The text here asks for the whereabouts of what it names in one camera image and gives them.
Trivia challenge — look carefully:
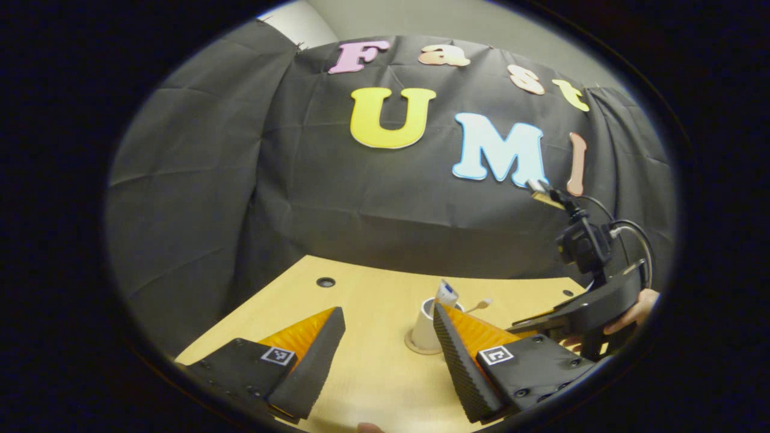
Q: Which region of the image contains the white toothpaste tube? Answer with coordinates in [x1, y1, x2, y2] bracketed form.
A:
[434, 279, 460, 309]

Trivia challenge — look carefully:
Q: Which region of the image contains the thin black cable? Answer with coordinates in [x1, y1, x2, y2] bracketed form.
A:
[577, 195, 627, 266]

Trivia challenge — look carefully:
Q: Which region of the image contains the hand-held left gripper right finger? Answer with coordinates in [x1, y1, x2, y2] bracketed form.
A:
[433, 302, 602, 423]

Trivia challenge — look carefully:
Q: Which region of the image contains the grey looped cable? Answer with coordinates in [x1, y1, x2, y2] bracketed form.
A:
[609, 220, 656, 290]

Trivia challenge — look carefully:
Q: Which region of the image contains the light wooden desktop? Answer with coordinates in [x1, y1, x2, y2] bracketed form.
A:
[174, 255, 608, 433]

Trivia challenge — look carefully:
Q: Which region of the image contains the round wooden coaster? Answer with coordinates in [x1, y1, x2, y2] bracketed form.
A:
[404, 330, 449, 355]

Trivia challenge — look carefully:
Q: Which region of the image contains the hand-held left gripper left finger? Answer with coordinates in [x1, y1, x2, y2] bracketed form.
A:
[183, 307, 347, 422]

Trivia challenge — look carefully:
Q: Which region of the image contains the white cup with wooden handle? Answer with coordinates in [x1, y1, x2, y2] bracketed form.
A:
[411, 296, 467, 352]

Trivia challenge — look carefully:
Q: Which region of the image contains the black backdrop cloth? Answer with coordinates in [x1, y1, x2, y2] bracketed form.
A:
[105, 21, 677, 355]

